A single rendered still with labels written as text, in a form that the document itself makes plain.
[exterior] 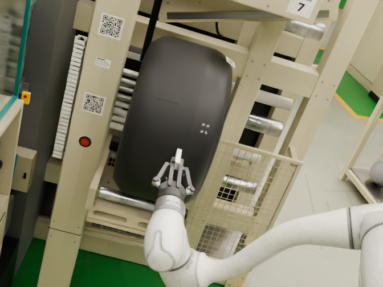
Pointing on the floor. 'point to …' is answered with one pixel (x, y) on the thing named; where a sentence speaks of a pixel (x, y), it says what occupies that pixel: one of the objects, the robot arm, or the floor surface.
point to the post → (80, 128)
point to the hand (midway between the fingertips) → (177, 159)
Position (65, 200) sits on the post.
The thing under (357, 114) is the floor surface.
